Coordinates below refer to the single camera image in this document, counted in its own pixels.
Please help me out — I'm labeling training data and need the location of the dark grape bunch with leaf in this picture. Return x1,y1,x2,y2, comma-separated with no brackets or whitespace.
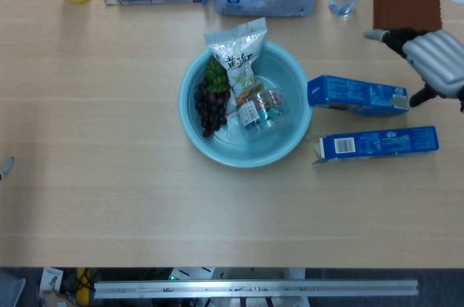
194,56,233,139

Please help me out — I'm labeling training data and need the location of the light blue plastic basin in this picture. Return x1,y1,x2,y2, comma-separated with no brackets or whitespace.
179,40,314,168

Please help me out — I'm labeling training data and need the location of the white peanut snack bag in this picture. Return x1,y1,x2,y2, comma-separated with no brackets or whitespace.
203,16,268,105

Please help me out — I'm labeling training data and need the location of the brown folded cloth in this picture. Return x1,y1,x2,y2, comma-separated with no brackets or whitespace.
372,0,444,34

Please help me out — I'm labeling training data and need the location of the white device with green light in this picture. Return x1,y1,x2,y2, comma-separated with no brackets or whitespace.
169,266,218,282

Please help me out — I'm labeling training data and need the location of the clear wrapped candy pack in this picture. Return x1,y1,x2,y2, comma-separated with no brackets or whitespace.
226,89,291,132

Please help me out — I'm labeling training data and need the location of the blue box from basin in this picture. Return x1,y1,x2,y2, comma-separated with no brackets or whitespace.
307,74,410,118

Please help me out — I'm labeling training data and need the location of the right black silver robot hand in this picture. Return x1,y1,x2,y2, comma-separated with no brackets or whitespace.
363,28,464,112

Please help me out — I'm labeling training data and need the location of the aluminium profile rail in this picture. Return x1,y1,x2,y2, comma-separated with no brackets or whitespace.
93,279,420,300

